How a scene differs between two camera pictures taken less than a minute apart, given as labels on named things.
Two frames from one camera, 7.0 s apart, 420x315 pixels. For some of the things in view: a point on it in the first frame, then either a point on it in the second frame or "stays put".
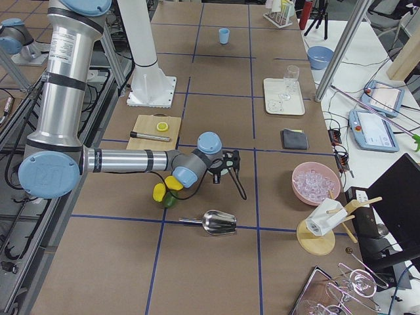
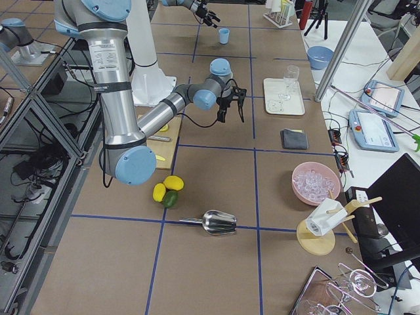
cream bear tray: x=283 y=97 stays put
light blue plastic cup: x=224 y=35 stays put
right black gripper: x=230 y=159 to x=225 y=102
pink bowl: x=312 y=182 stays put
